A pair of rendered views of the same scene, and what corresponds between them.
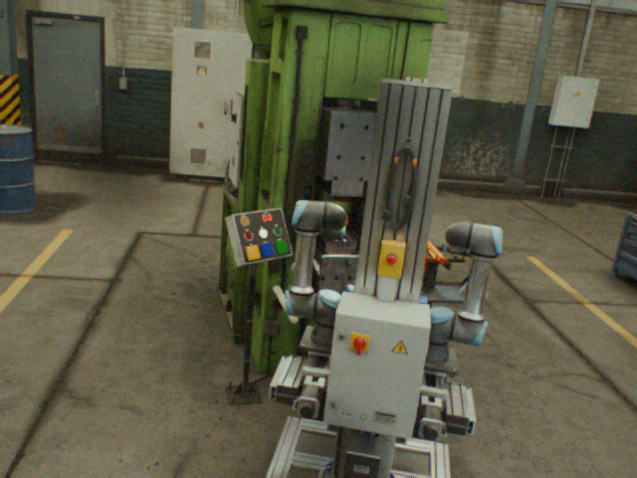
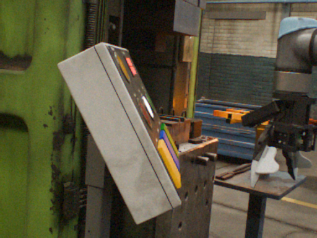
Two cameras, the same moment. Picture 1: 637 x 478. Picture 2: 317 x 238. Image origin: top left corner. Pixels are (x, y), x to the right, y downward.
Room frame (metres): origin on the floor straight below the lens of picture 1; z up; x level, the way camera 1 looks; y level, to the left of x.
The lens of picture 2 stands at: (2.67, 0.86, 1.18)
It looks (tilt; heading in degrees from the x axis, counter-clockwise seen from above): 7 degrees down; 313
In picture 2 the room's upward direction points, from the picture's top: 5 degrees clockwise
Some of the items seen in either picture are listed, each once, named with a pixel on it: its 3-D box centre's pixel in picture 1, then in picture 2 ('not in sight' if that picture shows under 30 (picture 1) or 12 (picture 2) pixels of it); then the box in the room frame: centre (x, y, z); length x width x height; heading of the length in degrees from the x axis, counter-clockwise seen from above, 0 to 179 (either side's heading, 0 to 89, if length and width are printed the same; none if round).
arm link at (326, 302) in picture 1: (327, 306); not in sight; (2.59, -0.09, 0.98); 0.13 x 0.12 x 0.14; 90
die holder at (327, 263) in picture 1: (333, 272); (122, 193); (3.79, -0.15, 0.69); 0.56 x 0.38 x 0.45; 18
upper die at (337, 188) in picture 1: (336, 180); (129, 16); (3.76, -0.10, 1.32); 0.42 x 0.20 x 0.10; 18
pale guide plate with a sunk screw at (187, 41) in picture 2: not in sight; (187, 39); (3.78, -0.42, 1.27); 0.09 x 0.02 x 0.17; 108
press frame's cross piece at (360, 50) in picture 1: (348, 56); not in sight; (3.92, -0.10, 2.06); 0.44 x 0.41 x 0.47; 18
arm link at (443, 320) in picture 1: (439, 324); not in sight; (2.52, -0.60, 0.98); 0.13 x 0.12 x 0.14; 75
